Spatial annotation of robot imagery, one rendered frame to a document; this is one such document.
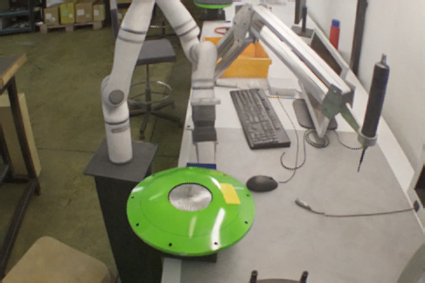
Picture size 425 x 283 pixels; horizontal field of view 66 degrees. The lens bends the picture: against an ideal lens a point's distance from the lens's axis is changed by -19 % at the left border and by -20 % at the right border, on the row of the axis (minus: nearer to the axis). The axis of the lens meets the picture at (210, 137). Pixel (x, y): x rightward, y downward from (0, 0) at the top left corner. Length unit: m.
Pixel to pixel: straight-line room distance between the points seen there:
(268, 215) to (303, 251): 0.18
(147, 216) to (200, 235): 0.13
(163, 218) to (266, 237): 0.33
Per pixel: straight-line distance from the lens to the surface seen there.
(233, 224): 0.90
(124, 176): 1.40
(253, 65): 1.93
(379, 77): 0.78
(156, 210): 0.91
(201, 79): 1.23
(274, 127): 1.52
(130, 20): 1.23
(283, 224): 1.14
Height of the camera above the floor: 1.71
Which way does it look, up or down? 33 degrees down
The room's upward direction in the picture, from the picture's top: 2 degrees clockwise
